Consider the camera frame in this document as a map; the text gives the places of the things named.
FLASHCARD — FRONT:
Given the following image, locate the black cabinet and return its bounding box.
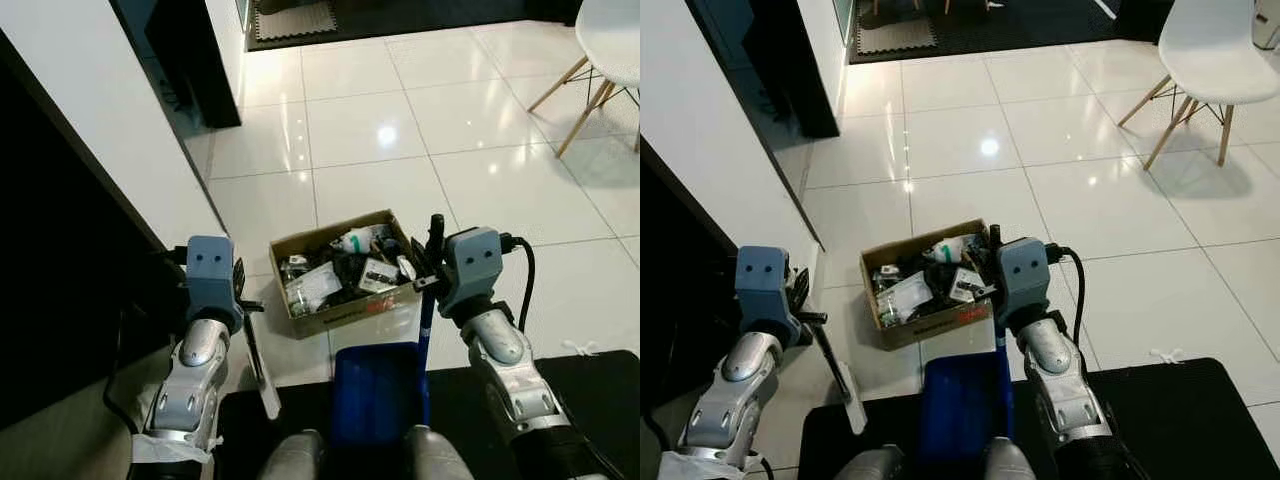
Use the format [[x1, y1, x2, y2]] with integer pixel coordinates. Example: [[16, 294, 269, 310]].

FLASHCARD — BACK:
[[0, 30, 189, 433], [640, 134, 743, 423]]

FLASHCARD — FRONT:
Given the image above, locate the grey right robot leg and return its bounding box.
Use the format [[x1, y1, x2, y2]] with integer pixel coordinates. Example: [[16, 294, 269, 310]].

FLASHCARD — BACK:
[[404, 425, 477, 480], [984, 437, 1042, 480]]

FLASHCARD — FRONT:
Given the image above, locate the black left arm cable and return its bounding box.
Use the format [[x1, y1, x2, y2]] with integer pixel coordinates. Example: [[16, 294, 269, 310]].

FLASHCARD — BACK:
[[103, 308, 191, 437], [644, 410, 685, 453]]

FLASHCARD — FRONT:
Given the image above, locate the white bottle with green print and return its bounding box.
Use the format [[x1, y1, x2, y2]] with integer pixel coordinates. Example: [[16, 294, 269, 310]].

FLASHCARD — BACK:
[[924, 235, 968, 264], [339, 227, 388, 254]]

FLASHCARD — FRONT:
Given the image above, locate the blue plastic dustpan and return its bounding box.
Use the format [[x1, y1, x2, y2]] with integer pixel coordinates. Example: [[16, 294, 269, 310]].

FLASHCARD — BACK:
[[330, 288, 437, 448], [917, 330, 1017, 467]]

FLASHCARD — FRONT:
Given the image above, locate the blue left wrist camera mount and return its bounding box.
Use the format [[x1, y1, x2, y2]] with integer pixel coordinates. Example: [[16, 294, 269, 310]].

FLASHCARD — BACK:
[[185, 235, 245, 333], [734, 246, 802, 347]]

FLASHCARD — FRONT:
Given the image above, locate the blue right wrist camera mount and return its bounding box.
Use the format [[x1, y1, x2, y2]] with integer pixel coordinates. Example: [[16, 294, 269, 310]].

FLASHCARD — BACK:
[[994, 237, 1052, 328], [439, 227, 505, 320]]

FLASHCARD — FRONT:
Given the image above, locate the large black floor mat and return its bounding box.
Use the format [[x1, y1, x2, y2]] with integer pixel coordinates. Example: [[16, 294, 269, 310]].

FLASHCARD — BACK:
[[796, 356, 1280, 480], [214, 349, 641, 480]]

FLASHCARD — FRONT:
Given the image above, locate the grey left robot leg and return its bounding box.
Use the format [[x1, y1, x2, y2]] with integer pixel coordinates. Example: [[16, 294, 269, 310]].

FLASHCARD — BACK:
[[832, 445, 907, 480], [259, 430, 327, 480]]

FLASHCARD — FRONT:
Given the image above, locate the black brush with white bristles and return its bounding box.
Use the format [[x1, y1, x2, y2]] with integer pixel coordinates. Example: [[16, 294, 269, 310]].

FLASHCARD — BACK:
[[243, 311, 282, 421], [814, 322, 867, 434]]

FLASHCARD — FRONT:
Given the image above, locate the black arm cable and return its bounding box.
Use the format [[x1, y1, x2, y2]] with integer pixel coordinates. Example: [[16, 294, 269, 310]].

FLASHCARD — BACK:
[[1044, 244, 1087, 347], [644, 410, 685, 453], [499, 234, 537, 337], [103, 308, 191, 437]]

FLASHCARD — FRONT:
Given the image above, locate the grey robot leg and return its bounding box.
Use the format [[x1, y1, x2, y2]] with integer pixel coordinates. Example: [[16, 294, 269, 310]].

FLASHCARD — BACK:
[[259, 430, 327, 480], [984, 437, 1042, 480], [832, 445, 907, 480], [404, 425, 477, 480]]

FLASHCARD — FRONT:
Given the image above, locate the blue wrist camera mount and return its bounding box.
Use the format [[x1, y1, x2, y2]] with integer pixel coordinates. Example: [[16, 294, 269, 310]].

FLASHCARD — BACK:
[[439, 227, 505, 320], [734, 246, 802, 347], [185, 235, 245, 333], [994, 237, 1052, 328]]

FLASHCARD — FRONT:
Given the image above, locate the white chair with wooden legs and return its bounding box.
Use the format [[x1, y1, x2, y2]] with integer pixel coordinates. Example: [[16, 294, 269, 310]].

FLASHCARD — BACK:
[[1116, 0, 1280, 172], [526, 0, 641, 159]]

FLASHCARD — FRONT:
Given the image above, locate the dark glossy wall panel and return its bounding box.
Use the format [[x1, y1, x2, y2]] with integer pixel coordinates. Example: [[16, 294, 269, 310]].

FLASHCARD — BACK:
[[108, 0, 244, 130], [684, 0, 840, 140]]

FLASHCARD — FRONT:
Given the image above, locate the grey textured doormat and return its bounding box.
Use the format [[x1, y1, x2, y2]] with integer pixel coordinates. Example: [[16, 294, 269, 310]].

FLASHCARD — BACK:
[[254, 0, 339, 42], [856, 12, 939, 57]]

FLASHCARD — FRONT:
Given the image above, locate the black carpet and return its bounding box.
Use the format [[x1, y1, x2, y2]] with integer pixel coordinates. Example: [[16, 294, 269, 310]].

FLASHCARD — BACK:
[[246, 0, 583, 52], [847, 0, 1173, 65]]

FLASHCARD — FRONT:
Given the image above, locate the brown cardboard box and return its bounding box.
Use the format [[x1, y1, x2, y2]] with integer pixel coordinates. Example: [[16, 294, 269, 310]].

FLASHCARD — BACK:
[[267, 208, 427, 342], [859, 218, 1002, 352]]

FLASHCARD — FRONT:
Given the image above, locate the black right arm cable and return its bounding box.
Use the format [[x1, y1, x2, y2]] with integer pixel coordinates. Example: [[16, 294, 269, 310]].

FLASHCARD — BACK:
[[499, 234, 537, 337], [1044, 244, 1087, 347]]

